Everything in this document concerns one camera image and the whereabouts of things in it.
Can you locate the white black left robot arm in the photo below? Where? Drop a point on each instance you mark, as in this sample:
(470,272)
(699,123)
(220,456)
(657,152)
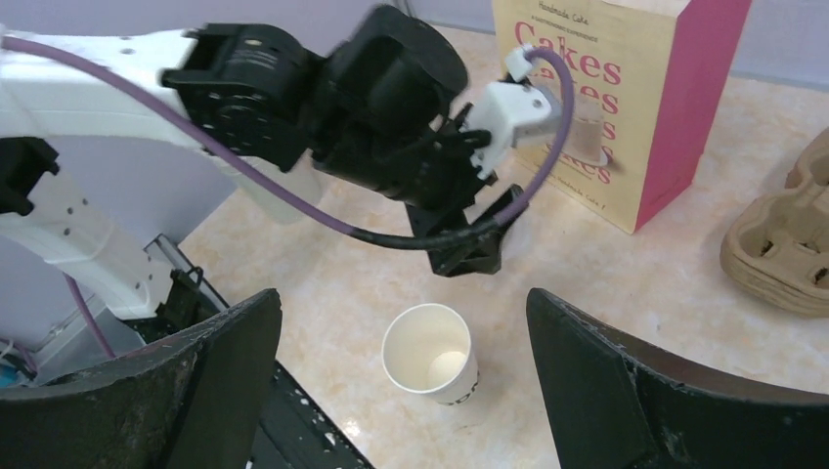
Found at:
(247,96)

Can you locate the white paper coffee cup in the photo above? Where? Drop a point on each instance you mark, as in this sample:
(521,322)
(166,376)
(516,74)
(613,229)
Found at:
(428,351)

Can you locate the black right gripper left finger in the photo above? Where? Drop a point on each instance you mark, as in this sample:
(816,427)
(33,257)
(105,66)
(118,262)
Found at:
(116,414)

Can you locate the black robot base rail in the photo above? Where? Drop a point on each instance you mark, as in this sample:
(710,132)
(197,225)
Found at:
(278,414)

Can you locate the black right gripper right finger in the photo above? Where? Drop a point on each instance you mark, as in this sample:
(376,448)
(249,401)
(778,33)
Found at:
(613,400)

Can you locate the brown pulp cup carrier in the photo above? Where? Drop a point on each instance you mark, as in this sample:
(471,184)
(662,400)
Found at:
(777,248)

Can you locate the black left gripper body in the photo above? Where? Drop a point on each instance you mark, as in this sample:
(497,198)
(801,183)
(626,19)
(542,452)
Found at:
(430,172)

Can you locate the cream Cakes paper bag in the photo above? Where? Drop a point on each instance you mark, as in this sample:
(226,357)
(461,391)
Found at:
(648,77)

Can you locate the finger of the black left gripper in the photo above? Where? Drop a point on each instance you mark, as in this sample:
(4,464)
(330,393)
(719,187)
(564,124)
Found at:
(481,255)

